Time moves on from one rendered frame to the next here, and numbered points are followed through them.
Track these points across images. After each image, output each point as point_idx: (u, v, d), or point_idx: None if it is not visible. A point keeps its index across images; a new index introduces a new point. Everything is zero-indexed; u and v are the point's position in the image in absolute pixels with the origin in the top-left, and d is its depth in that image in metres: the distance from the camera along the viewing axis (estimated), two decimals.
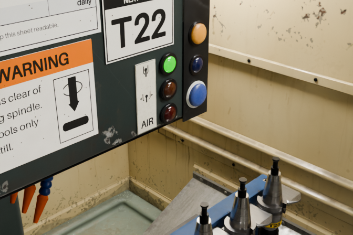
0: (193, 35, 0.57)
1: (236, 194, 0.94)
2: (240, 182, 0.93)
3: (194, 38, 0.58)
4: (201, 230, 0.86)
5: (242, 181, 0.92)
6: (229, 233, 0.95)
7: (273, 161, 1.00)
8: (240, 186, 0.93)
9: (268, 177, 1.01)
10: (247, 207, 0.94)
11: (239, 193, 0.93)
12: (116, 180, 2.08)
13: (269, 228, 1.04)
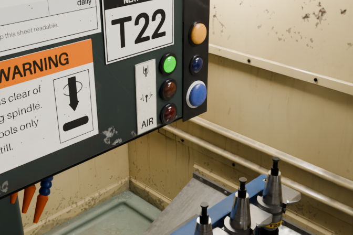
0: (193, 35, 0.57)
1: (236, 194, 0.94)
2: (240, 182, 0.93)
3: (194, 38, 0.58)
4: (201, 230, 0.86)
5: (242, 181, 0.92)
6: (229, 233, 0.95)
7: (273, 161, 1.00)
8: (240, 186, 0.93)
9: (268, 177, 1.01)
10: (247, 207, 0.94)
11: (239, 193, 0.93)
12: (116, 180, 2.08)
13: (269, 228, 1.04)
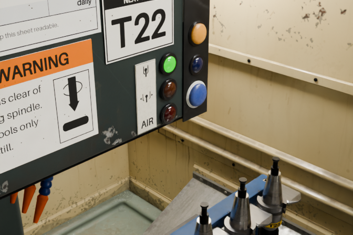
0: (193, 35, 0.57)
1: (236, 194, 0.94)
2: (240, 182, 0.93)
3: (194, 38, 0.58)
4: (201, 230, 0.86)
5: (242, 181, 0.92)
6: (229, 233, 0.95)
7: (273, 161, 1.00)
8: (240, 186, 0.93)
9: (268, 177, 1.01)
10: (247, 207, 0.94)
11: (239, 193, 0.93)
12: (116, 180, 2.08)
13: (269, 228, 1.04)
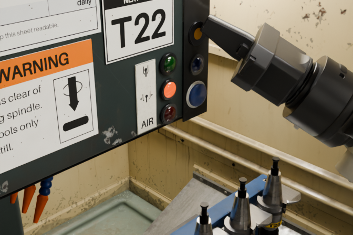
0: None
1: (236, 194, 0.94)
2: (240, 182, 0.93)
3: None
4: (201, 230, 0.86)
5: (242, 181, 0.92)
6: (229, 233, 0.95)
7: (273, 161, 1.00)
8: (240, 186, 0.93)
9: (268, 177, 1.01)
10: (247, 207, 0.94)
11: (239, 193, 0.93)
12: (116, 180, 2.08)
13: (269, 228, 1.04)
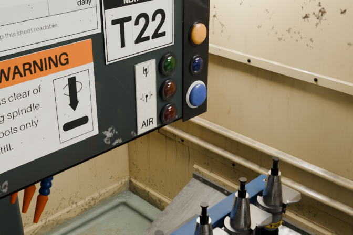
0: (193, 35, 0.57)
1: (236, 194, 0.94)
2: (240, 182, 0.93)
3: (194, 38, 0.58)
4: (201, 230, 0.86)
5: (242, 181, 0.92)
6: (229, 233, 0.95)
7: (273, 161, 1.00)
8: (240, 186, 0.93)
9: (268, 177, 1.01)
10: (247, 207, 0.94)
11: (239, 193, 0.93)
12: (116, 180, 2.08)
13: (269, 228, 1.04)
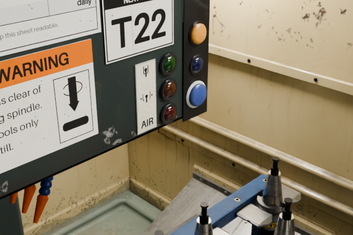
0: (193, 35, 0.57)
1: (280, 216, 0.87)
2: (285, 203, 0.86)
3: (194, 38, 0.58)
4: (201, 230, 0.86)
5: (288, 202, 0.85)
6: None
7: (273, 161, 1.00)
8: (285, 207, 0.86)
9: (268, 177, 1.01)
10: (292, 230, 0.87)
11: (284, 214, 0.86)
12: (116, 180, 2.08)
13: (269, 228, 1.04)
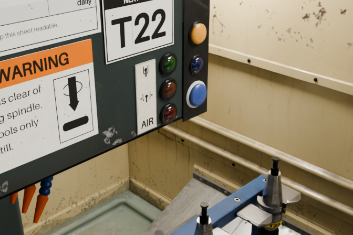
0: (193, 35, 0.57)
1: None
2: None
3: (194, 38, 0.58)
4: (201, 230, 0.86)
5: None
6: None
7: (273, 161, 1.00)
8: None
9: (268, 177, 1.01)
10: None
11: None
12: (116, 180, 2.08)
13: (269, 228, 1.04)
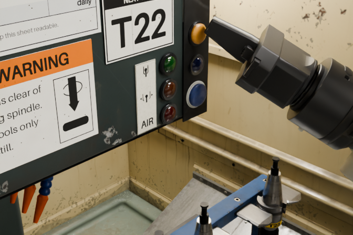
0: (193, 35, 0.57)
1: None
2: None
3: (194, 38, 0.58)
4: (201, 230, 0.86)
5: None
6: None
7: (273, 161, 1.00)
8: None
9: (268, 177, 1.01)
10: None
11: None
12: (116, 180, 2.08)
13: (269, 228, 1.04)
